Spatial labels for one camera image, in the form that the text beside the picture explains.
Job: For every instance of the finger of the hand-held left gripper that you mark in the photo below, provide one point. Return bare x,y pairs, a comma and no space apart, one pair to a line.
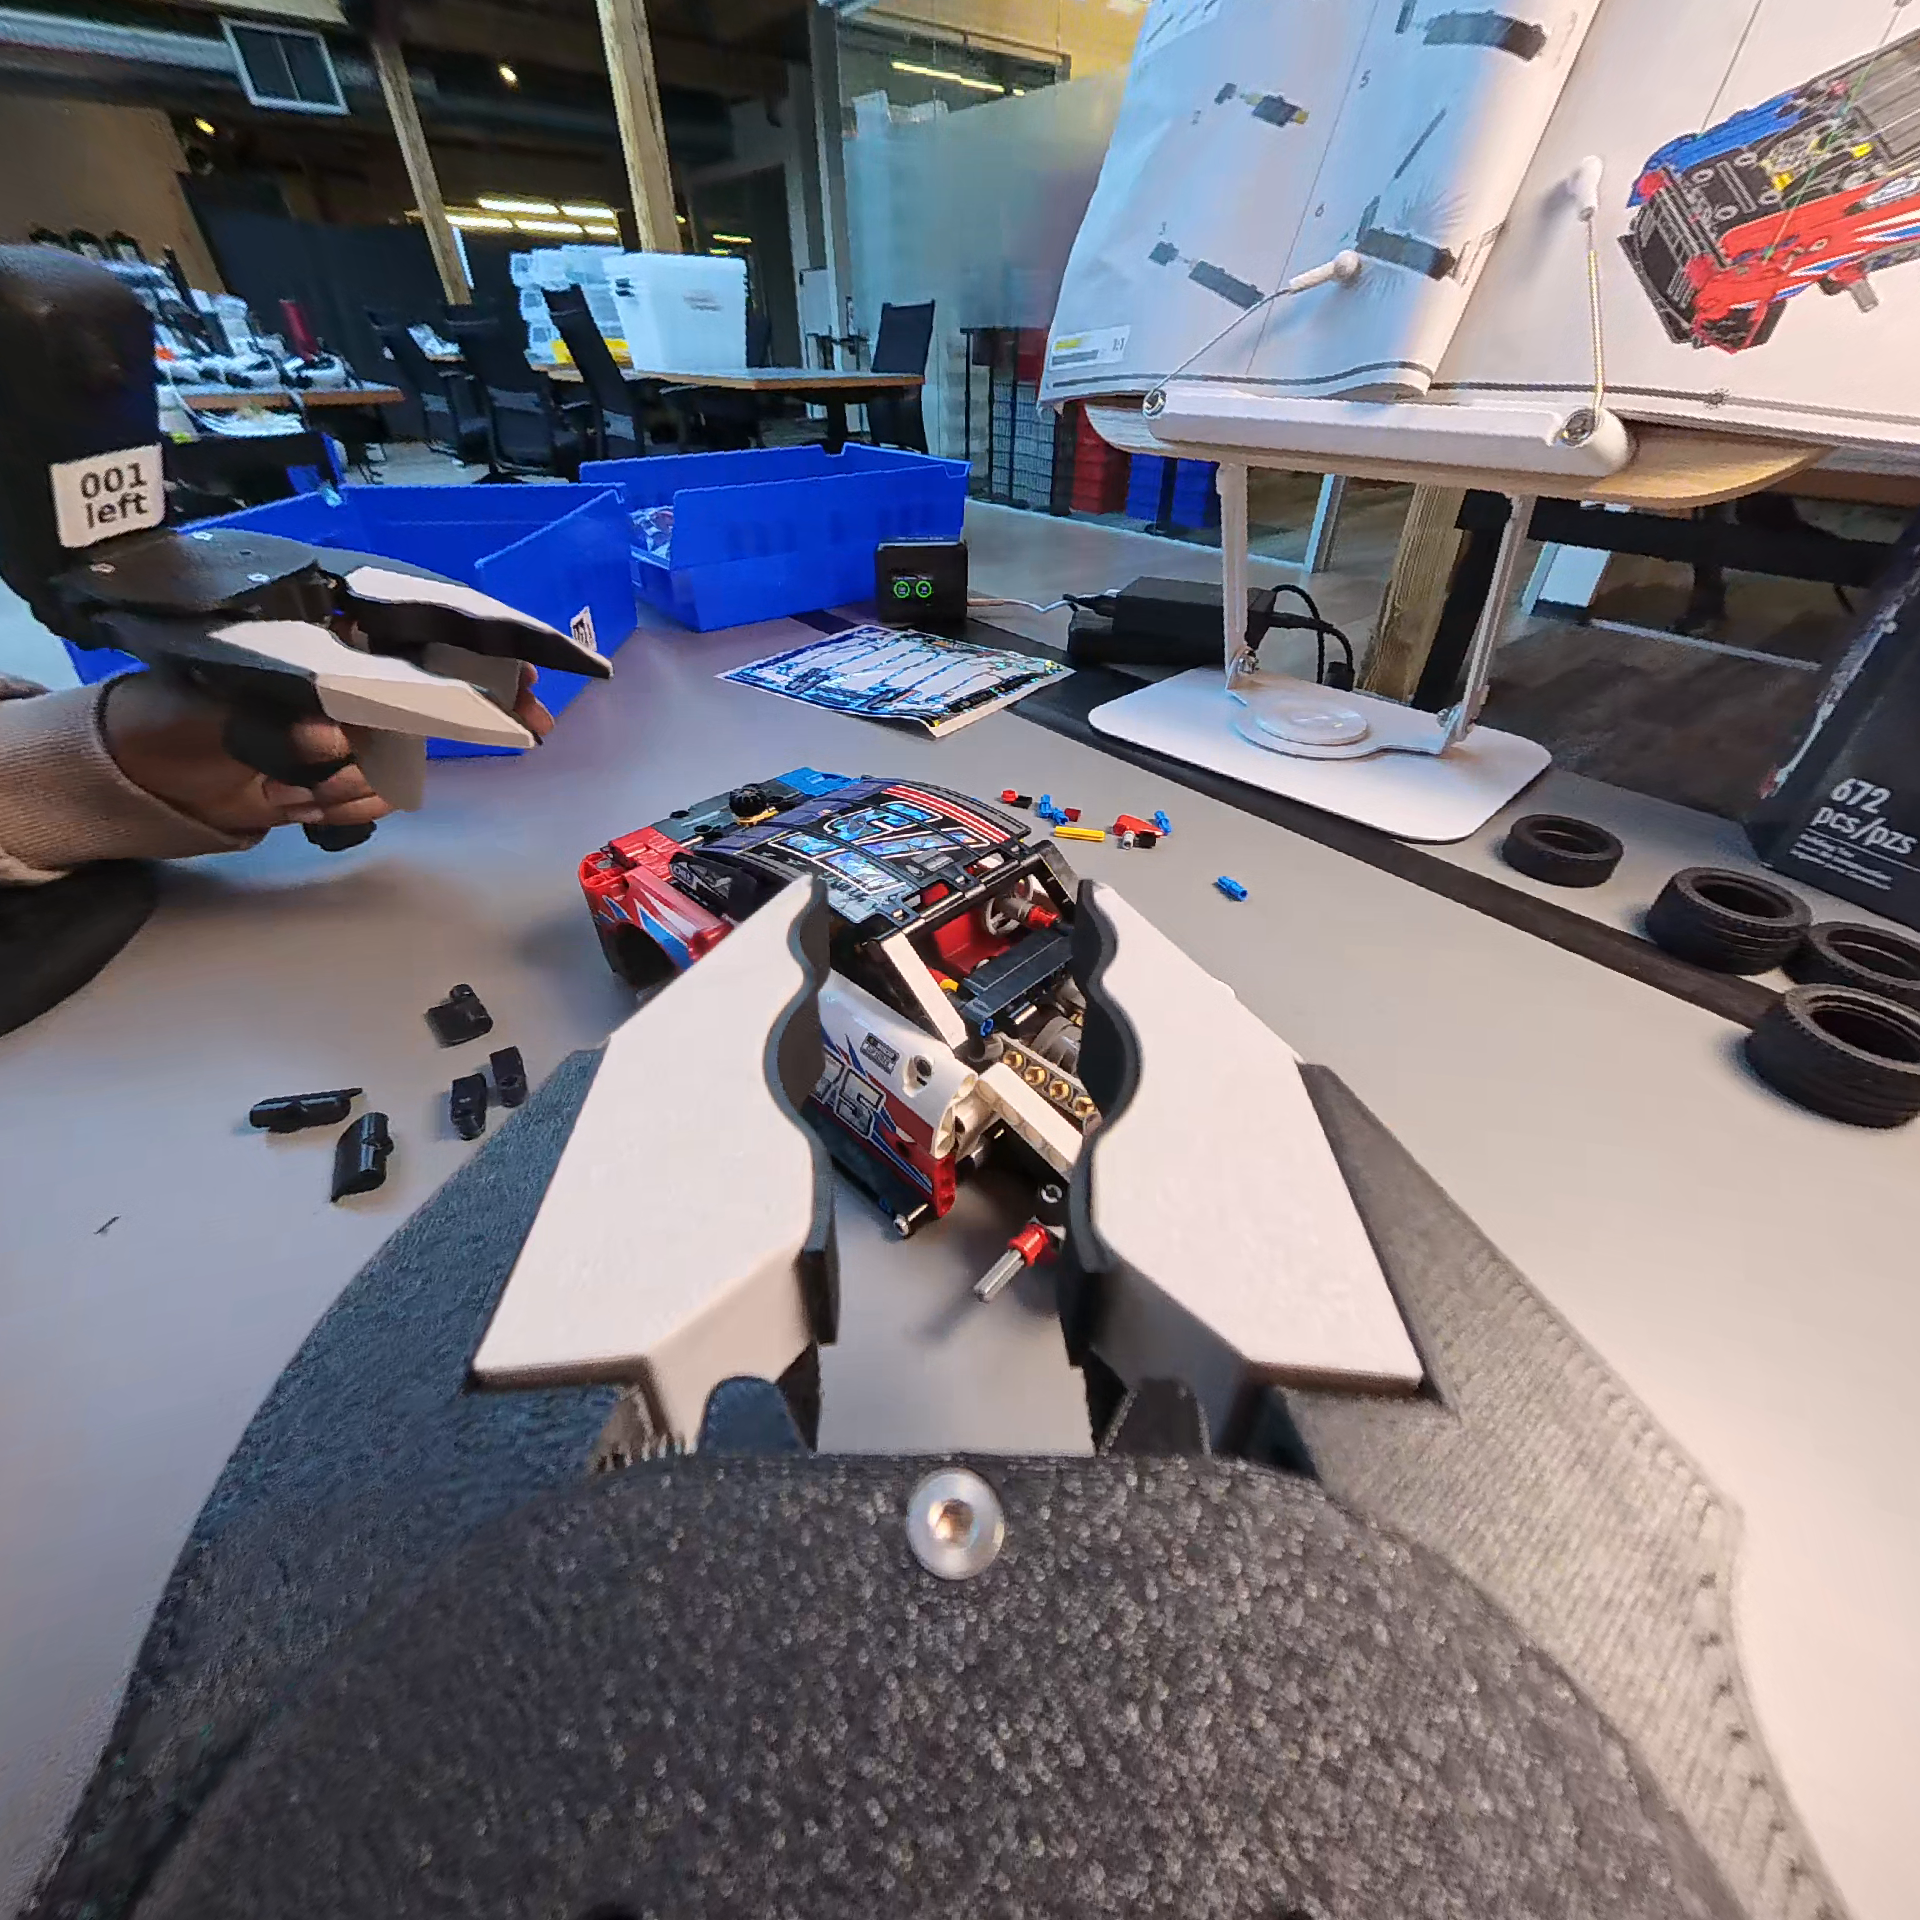
450,609
390,690

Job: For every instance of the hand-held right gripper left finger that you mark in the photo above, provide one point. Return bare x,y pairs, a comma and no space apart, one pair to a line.
660,1200

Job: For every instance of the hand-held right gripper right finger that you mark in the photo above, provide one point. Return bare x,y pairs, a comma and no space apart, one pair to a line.
1245,1200

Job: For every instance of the labelled blue plastic bin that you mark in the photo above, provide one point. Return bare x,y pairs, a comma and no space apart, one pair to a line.
450,540

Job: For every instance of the thin black lego connector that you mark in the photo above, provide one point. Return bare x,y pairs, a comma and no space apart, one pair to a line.
304,1110

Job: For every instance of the lego race car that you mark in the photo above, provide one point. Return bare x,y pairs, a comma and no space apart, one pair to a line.
841,854

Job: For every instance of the person's left forearm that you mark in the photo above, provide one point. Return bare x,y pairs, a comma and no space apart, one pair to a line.
60,780

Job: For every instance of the black angled lego piece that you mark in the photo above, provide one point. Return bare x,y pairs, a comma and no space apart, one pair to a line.
460,1016

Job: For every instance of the black curved lego piece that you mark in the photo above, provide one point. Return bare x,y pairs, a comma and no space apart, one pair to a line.
360,1155

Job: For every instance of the small coloured lego pieces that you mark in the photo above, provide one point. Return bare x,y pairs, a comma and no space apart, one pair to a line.
1133,825

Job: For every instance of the black rubber lego tire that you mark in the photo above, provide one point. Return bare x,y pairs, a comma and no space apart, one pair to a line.
1869,975
1729,938
1801,1080
1562,848

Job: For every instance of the black lego set box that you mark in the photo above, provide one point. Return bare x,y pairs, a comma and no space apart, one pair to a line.
1860,751

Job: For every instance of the lego instruction booklet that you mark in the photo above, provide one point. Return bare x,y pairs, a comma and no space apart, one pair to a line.
1351,151

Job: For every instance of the cluttered wooden workbench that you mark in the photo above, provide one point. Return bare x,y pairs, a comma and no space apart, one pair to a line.
300,395

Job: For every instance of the crinkled shiny plastic bag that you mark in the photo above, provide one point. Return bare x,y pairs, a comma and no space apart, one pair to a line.
660,524

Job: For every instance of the group of black office chairs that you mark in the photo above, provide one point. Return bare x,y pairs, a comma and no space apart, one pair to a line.
592,361

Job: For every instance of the white air vent grille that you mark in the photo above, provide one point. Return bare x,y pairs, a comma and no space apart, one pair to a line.
284,69

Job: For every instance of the white storage box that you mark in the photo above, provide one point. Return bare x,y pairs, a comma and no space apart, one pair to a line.
674,313

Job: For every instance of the long wooden table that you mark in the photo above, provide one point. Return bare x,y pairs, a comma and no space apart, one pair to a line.
751,382

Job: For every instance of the black wrist rest pad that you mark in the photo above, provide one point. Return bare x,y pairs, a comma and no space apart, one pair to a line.
75,944

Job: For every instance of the white document stand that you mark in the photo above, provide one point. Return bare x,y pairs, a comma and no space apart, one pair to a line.
1321,773

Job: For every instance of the holographic sticker sheet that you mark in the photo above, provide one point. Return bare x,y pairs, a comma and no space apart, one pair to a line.
901,674

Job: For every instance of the black device with green lights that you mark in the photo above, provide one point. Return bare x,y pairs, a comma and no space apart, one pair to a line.
922,583

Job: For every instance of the black power adapter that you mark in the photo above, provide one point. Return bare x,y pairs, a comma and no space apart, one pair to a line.
1155,623

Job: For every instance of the small parts drawer cabinet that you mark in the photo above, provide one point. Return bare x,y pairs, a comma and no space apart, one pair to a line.
1021,434

